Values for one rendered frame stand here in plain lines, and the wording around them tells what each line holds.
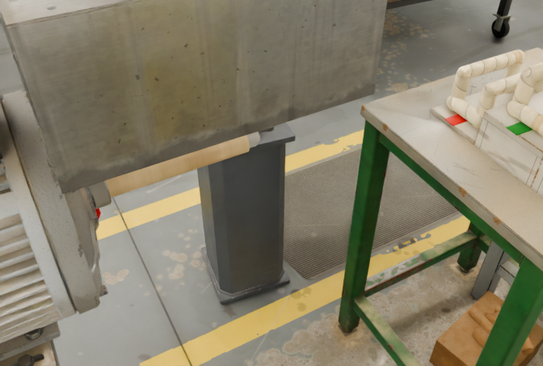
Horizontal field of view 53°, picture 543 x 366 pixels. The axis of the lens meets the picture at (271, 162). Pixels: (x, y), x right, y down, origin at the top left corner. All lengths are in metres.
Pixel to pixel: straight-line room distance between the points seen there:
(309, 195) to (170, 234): 0.63
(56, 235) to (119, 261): 1.73
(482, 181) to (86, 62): 0.94
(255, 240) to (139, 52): 1.52
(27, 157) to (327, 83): 0.28
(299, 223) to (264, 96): 1.86
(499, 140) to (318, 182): 1.39
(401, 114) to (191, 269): 1.15
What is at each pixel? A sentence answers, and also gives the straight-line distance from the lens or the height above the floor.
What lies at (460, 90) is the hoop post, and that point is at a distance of 1.34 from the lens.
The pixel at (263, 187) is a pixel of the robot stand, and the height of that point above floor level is 0.52.
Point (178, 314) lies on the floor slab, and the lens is 2.06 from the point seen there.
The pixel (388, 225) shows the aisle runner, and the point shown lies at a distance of 2.36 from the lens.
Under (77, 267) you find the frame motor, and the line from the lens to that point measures 0.56.
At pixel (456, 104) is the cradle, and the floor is 0.97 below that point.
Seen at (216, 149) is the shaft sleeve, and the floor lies 1.26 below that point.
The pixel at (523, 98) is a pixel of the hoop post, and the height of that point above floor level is 1.07.
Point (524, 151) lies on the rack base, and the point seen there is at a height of 1.00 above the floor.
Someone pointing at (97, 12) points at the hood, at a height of 1.52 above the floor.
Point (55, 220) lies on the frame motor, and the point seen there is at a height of 1.32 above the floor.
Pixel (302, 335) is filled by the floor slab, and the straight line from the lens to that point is 1.99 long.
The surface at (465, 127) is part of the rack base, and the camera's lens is 1.32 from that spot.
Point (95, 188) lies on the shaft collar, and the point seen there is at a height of 1.26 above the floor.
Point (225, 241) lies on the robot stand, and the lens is 1.84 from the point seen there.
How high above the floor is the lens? 1.68
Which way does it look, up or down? 40 degrees down
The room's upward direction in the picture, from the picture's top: straight up
